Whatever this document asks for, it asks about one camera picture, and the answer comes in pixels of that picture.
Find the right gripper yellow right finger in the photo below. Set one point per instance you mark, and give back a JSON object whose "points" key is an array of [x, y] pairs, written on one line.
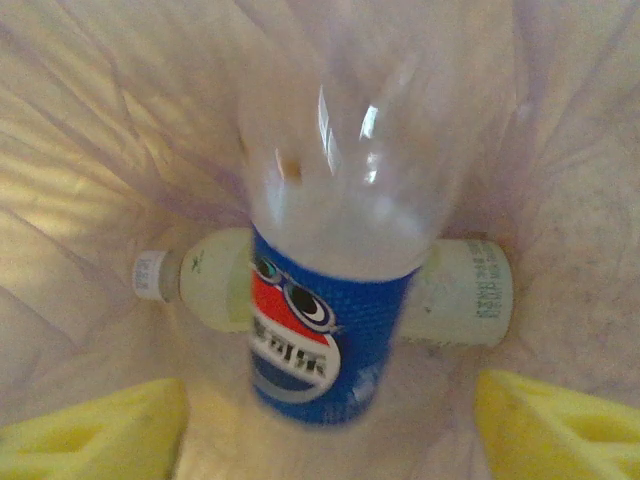
{"points": [[550, 435]]}

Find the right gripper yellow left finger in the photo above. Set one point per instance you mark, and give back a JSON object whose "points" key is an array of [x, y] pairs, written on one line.
{"points": [[90, 440]]}

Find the blue label cola bottle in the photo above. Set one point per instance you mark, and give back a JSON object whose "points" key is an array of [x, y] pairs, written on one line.
{"points": [[360, 325]]}

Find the pink plastic bin liner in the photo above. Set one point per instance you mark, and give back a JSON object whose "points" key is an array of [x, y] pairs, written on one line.
{"points": [[100, 150]]}

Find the white bottle with green print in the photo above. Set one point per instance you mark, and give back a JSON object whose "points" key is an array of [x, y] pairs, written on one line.
{"points": [[460, 295]]}

